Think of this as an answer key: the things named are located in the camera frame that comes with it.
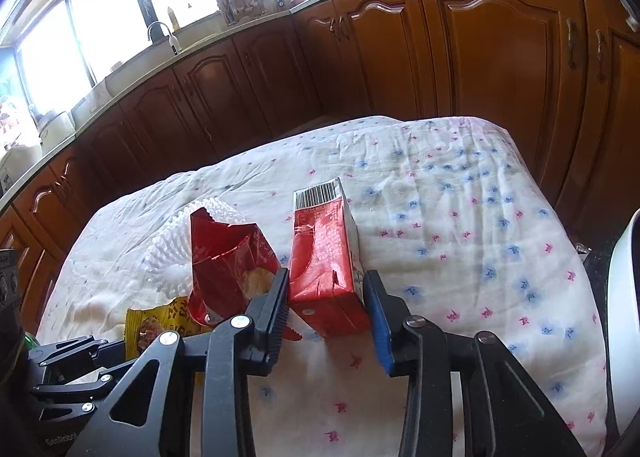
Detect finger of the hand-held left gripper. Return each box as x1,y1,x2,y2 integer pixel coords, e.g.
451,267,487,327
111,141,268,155
27,334,128,372
31,361,138,419

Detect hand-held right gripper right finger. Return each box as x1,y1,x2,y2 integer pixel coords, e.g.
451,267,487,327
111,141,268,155
362,269,586,457

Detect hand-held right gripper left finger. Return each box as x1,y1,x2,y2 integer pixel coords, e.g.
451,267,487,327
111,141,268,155
65,267,291,457

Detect red drink carton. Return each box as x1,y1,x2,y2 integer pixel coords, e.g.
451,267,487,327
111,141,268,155
289,177,373,338

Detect red shiny snack wrapper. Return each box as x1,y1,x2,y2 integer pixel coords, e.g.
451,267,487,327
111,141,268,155
186,207,303,342

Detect yellow snack packet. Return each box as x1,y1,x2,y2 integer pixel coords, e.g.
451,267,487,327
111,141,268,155
125,297,213,388

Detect white foam fruit net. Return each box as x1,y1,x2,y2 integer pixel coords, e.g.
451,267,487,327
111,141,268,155
145,194,251,298

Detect white floral tablecloth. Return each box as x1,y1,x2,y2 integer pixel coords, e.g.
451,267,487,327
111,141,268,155
37,114,608,457

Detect white container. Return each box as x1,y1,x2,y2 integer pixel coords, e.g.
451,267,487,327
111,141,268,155
37,110,77,149

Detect wooden lower cabinets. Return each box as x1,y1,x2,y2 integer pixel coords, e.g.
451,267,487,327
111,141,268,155
0,0,640,333

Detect kitchen faucet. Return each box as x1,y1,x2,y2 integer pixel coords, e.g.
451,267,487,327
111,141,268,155
146,21,180,55

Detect kitchen window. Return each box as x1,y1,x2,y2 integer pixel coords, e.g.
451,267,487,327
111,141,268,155
0,0,301,108

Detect utensil rack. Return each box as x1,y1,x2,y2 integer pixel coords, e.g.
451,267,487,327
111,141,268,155
214,0,262,24

